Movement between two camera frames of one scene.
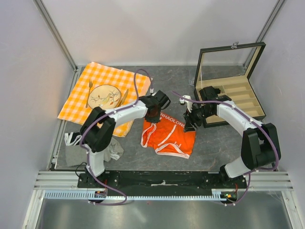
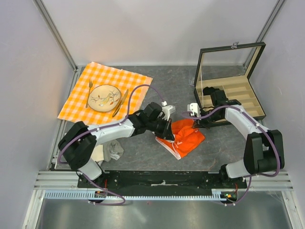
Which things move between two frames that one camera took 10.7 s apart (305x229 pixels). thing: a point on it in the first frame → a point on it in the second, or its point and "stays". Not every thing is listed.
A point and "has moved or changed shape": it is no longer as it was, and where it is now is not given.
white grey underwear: [114, 150] stays
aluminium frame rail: [273, 181] stays
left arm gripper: [154, 119] → [166, 133]
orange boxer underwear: [168, 137] has moved or changed shape
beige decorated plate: [105, 96] stays
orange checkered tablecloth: [74, 109] stays
